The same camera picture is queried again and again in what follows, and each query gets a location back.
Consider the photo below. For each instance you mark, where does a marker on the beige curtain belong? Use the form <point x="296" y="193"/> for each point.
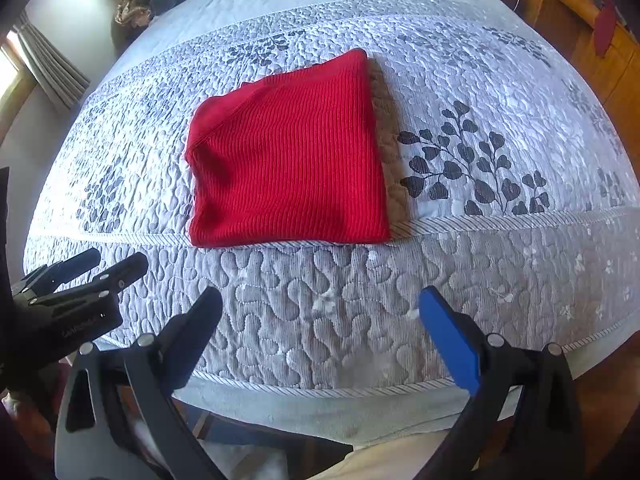
<point x="55" y="65"/>

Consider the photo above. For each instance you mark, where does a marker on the grey floral quilted bedspread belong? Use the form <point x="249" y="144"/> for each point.
<point x="500" y="285"/>

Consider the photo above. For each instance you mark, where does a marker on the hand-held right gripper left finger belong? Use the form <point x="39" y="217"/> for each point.
<point x="197" y="330"/>

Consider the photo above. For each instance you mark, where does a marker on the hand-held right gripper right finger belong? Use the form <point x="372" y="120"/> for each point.
<point x="450" y="340"/>

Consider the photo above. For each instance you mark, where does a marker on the wooden framed window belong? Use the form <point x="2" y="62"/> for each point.
<point x="12" y="80"/>

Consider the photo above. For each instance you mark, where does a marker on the pile of dark clothes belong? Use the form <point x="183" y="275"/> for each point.
<point x="160" y="2"/>

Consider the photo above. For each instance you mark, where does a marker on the beige cloth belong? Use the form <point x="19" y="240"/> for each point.
<point x="380" y="460"/>

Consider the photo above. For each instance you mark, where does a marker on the dark red hanging cloth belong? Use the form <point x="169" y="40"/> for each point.
<point x="605" y="27"/>

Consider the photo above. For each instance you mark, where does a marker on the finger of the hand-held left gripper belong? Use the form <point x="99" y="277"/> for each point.
<point x="70" y="267"/>
<point x="120" y="272"/>

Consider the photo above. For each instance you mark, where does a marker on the red knitted sweater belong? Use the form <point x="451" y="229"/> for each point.
<point x="290" y="160"/>

